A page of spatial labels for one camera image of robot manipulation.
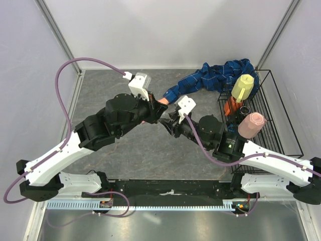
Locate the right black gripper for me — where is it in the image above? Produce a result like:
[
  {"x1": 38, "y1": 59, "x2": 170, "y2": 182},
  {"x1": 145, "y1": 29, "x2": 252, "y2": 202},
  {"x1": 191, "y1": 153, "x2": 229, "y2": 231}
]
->
[{"x1": 159, "y1": 111, "x2": 211, "y2": 151}]

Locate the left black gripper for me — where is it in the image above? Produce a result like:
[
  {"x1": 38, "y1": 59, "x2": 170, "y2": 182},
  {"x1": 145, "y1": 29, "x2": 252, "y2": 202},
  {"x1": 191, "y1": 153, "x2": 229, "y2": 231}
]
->
[{"x1": 118, "y1": 89, "x2": 168, "y2": 138}]

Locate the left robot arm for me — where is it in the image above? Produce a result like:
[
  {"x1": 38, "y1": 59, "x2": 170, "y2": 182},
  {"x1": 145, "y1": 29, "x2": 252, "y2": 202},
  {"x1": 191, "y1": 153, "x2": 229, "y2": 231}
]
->
[{"x1": 17, "y1": 93, "x2": 168, "y2": 202}]

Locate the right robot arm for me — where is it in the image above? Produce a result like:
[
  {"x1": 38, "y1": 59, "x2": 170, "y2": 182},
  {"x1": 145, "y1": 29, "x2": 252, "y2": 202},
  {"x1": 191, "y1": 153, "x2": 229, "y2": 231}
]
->
[{"x1": 159, "y1": 112, "x2": 320, "y2": 205}]

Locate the mannequin hand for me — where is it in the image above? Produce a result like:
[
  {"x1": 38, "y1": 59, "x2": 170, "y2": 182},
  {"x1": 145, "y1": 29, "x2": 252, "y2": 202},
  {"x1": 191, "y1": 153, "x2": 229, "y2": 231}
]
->
[{"x1": 149, "y1": 97, "x2": 169, "y2": 124}]

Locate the blue cup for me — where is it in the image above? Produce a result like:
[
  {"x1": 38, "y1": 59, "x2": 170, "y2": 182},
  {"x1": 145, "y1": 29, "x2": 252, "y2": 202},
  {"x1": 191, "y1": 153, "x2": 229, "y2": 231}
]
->
[{"x1": 227, "y1": 124, "x2": 239, "y2": 135}]

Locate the orange cup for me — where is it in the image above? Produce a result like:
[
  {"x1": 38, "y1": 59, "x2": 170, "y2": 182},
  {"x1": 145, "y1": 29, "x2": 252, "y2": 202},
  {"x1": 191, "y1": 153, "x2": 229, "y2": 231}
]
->
[{"x1": 224, "y1": 96, "x2": 243, "y2": 116}]

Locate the blue plaid shirt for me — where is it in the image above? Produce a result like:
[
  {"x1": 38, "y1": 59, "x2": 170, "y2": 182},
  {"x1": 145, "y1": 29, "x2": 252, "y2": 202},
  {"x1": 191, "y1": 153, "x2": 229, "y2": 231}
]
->
[{"x1": 162, "y1": 58, "x2": 260, "y2": 104}]

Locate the yellow mug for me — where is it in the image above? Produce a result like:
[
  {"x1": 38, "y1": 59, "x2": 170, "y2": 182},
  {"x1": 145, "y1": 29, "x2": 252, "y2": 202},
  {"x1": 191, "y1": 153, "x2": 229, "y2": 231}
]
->
[{"x1": 231, "y1": 74, "x2": 254, "y2": 103}]

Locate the pink mug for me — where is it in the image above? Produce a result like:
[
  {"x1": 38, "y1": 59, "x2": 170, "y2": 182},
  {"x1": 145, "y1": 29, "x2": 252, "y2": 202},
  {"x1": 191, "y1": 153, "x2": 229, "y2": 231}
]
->
[{"x1": 238, "y1": 112, "x2": 266, "y2": 139}]

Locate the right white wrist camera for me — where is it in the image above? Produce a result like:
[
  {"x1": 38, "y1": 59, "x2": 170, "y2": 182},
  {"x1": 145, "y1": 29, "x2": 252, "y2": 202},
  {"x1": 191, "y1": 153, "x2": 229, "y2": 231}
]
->
[{"x1": 174, "y1": 95, "x2": 196, "y2": 124}]

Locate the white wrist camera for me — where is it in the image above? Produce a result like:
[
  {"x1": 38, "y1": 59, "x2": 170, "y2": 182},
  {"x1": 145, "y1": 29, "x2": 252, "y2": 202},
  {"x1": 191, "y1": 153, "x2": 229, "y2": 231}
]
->
[
  {"x1": 174, "y1": 95, "x2": 196, "y2": 124},
  {"x1": 123, "y1": 71, "x2": 151, "y2": 101}
]

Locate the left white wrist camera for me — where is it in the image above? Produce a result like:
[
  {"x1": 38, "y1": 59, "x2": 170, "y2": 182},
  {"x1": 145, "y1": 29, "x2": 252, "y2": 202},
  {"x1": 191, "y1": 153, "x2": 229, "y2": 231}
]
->
[{"x1": 123, "y1": 71, "x2": 151, "y2": 101}]

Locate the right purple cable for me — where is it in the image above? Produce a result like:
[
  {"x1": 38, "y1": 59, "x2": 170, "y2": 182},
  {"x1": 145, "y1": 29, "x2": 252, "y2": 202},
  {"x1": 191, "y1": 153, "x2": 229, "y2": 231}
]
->
[{"x1": 184, "y1": 113, "x2": 321, "y2": 179}]

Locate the purple cable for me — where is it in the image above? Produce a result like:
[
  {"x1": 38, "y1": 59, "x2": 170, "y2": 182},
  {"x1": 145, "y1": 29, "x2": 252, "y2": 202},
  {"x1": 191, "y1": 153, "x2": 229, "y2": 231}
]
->
[
  {"x1": 184, "y1": 113, "x2": 321, "y2": 179},
  {"x1": 3, "y1": 57, "x2": 126, "y2": 204}
]

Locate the small black ring cup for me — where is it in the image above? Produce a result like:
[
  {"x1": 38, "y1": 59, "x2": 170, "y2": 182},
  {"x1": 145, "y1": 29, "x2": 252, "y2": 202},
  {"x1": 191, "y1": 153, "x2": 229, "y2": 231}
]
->
[{"x1": 239, "y1": 106, "x2": 251, "y2": 115}]

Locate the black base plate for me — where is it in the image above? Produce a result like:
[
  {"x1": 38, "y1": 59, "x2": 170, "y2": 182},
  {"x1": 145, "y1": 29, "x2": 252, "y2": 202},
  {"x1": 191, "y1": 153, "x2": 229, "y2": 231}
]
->
[{"x1": 81, "y1": 179, "x2": 260, "y2": 205}]

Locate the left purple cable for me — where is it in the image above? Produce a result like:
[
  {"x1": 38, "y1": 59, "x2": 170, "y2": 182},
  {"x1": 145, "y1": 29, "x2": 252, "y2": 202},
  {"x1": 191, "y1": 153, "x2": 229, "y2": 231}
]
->
[{"x1": 3, "y1": 57, "x2": 126, "y2": 204}]

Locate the light blue cable duct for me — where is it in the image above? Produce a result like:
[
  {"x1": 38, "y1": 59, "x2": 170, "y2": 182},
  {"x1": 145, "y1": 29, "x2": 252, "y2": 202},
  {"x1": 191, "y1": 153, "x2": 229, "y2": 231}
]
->
[{"x1": 46, "y1": 199, "x2": 249, "y2": 211}]

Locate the black wire rack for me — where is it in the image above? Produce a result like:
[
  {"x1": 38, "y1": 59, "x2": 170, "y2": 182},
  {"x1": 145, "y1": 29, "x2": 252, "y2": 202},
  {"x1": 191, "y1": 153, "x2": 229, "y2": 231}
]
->
[{"x1": 217, "y1": 69, "x2": 304, "y2": 174}]

